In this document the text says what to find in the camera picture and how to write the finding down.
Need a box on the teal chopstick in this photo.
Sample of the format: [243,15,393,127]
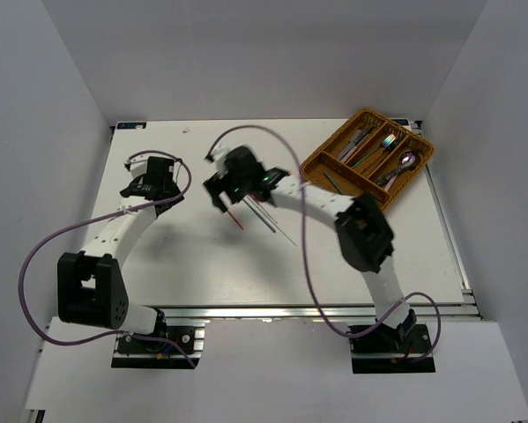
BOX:
[242,197,277,234]
[323,171,345,195]

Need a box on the orange chopstick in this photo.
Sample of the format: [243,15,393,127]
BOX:
[227,210,244,231]

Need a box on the silver patterned table knife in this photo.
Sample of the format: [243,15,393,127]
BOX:
[345,125,376,152]

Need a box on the iridescent rainbow fork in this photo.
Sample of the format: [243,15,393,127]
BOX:
[352,134,397,168]

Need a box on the silver spoon pink handle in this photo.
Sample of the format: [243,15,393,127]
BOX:
[376,167,403,186]

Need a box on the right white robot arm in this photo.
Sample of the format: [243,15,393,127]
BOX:
[204,145,416,352]

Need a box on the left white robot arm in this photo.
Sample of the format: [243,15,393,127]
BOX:
[57,156,183,352]

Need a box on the blue label sticker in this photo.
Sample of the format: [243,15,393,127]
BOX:
[116,122,147,130]

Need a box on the orange wicker cutlery tray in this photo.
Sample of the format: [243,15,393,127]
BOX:
[301,108,435,211]

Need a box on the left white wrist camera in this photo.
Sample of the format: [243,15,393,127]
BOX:
[124,156,147,177]

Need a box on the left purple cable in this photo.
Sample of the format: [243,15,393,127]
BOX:
[17,149,198,369]

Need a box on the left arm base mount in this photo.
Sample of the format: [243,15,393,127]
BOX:
[111,317,207,370]

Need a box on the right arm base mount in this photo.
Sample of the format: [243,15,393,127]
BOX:
[349,324,436,375]

